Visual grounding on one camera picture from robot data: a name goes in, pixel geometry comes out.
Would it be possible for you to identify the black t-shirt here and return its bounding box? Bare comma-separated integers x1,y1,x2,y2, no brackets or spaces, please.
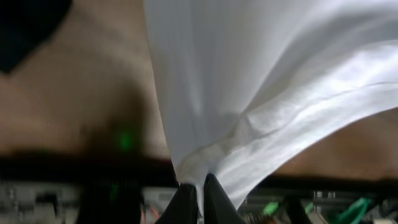
1,0,72,73

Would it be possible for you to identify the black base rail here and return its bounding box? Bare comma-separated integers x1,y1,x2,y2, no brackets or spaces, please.
1,155,397,223

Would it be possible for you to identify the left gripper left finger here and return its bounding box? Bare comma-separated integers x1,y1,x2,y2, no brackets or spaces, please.
155,184,198,224

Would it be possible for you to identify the white t-shirt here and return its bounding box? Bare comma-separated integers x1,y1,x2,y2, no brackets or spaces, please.
144,0,397,210

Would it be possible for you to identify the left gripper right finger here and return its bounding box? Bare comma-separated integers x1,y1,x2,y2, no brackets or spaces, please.
204,174,245,224

